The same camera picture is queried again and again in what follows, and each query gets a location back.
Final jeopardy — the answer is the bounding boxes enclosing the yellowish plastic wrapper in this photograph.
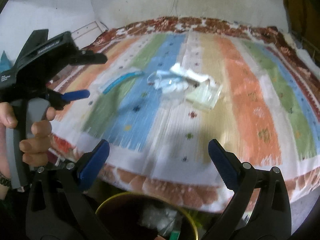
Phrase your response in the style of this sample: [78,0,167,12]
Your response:
[185,83,223,111]

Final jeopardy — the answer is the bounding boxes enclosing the blue surgical face mask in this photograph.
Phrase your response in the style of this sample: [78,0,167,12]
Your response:
[147,70,189,94]

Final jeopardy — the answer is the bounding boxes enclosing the striped colourful bed sheet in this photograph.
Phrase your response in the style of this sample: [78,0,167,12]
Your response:
[53,31,319,184]

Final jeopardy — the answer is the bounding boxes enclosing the blue white mask package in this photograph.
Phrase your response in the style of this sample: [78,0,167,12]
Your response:
[98,67,145,95]

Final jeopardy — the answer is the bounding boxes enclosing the white pillow at bedside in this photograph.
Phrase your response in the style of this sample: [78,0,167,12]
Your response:
[297,49,319,72]

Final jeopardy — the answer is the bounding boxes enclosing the clear plastic bag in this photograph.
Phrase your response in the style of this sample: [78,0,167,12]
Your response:
[141,205,182,236]

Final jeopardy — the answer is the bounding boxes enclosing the white headboard panel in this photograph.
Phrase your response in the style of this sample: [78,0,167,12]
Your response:
[72,21,103,43]

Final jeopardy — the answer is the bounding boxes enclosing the black yellow-rimmed trash bin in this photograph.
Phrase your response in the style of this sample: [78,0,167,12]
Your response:
[95,192,199,239]

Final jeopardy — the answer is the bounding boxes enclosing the brown floral blanket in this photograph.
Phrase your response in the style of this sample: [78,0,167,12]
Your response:
[49,17,319,212]

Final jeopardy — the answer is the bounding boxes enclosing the green white medicine box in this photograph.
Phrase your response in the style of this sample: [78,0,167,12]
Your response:
[169,230,181,240]

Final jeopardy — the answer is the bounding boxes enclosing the person's left hand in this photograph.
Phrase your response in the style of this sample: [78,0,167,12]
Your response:
[0,101,57,181]

